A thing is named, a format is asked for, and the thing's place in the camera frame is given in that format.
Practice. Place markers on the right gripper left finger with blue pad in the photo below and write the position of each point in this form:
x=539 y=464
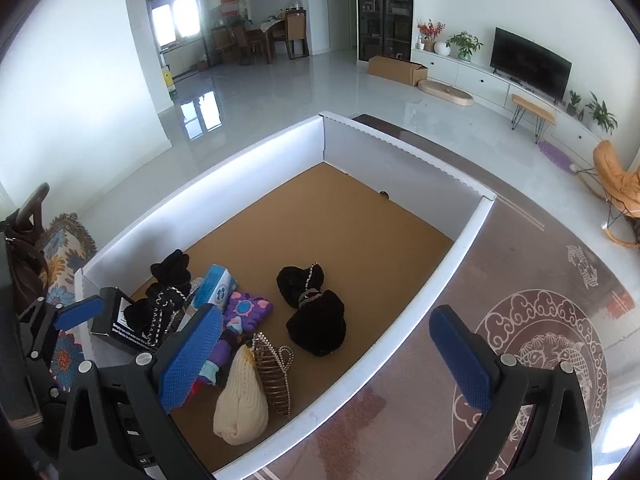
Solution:
x=117 y=423

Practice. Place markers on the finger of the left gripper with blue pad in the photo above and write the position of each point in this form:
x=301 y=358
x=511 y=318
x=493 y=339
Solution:
x=41 y=323

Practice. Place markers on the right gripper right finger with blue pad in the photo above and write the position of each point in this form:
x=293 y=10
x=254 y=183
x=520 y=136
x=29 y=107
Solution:
x=556 y=442

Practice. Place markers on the black cardboard box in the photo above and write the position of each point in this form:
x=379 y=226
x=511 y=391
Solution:
x=110 y=325

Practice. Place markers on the purple toy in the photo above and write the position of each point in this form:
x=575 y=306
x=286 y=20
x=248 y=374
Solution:
x=242 y=316

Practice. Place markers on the cream knitted pouch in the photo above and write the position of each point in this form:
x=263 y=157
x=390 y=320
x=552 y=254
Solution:
x=242 y=410

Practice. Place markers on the white blue nail cream box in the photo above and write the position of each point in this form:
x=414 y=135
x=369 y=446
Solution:
x=216 y=289

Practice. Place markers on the red snack packet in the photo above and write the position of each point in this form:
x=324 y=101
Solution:
x=196 y=387

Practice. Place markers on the floral cushion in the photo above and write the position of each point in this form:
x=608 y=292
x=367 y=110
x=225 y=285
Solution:
x=67 y=246

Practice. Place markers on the white cardboard storage box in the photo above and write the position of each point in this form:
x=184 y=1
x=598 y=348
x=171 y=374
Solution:
x=351 y=233

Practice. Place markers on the purple round mat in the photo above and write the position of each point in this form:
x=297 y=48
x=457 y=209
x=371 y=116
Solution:
x=557 y=157

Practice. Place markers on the orange lounge chair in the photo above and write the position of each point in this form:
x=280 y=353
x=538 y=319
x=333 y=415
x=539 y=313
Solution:
x=618 y=188

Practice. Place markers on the white tv cabinet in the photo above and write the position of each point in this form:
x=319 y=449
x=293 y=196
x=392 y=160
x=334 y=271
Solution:
x=496 y=93

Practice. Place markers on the small wooden bench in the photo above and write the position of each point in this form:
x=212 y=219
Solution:
x=544 y=118

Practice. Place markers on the oval cat scratcher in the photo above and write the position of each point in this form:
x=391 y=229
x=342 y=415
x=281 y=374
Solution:
x=446 y=92

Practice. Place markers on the small potted plant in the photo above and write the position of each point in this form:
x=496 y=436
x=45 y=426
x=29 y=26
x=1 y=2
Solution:
x=574 y=100

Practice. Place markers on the green potted plant right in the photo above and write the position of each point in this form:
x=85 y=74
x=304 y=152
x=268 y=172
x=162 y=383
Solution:
x=601 y=116

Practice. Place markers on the green potted plant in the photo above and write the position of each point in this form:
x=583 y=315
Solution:
x=467 y=45
x=601 y=116

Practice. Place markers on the brown cardboard carton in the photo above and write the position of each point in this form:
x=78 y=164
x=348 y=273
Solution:
x=396 y=70

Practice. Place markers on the black television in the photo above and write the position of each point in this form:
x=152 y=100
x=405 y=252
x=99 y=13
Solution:
x=530 y=63

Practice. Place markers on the green potted plant left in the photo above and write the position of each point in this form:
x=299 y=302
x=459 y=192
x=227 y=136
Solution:
x=467 y=45

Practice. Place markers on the red flower vase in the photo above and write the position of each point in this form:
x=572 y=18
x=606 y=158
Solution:
x=429 y=32

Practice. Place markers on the dining table with chairs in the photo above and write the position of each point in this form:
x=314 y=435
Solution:
x=240 y=43

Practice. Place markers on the dark display cabinet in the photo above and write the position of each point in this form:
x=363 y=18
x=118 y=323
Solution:
x=384 y=28

